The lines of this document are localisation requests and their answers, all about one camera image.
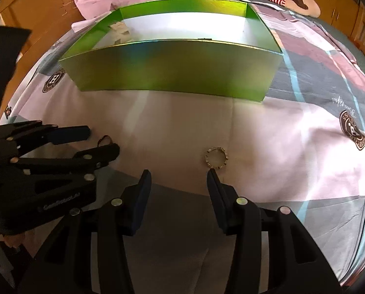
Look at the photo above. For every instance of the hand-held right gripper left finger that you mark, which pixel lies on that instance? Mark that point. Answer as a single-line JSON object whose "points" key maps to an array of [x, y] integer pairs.
{"points": [[141, 202]]}

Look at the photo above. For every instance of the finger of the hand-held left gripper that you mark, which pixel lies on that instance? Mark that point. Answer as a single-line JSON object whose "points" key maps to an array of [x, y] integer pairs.
{"points": [[69, 134], [99, 153]]}

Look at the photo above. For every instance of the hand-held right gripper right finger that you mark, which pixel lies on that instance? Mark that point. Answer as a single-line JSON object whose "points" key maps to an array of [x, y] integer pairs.
{"points": [[216, 199]]}

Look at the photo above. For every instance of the green cardboard box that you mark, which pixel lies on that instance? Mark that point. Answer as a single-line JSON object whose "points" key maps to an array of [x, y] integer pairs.
{"points": [[170, 67]]}

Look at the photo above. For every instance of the pink grey printed bed sheet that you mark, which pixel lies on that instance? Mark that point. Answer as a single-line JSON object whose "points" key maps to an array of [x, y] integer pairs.
{"points": [[262, 128]]}

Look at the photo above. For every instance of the white wrist watch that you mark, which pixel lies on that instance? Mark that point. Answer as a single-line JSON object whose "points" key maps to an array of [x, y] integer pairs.
{"points": [[119, 28]]}

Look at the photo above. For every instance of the wooden cabinet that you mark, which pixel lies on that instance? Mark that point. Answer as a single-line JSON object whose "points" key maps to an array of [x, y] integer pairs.
{"points": [[347, 6]]}

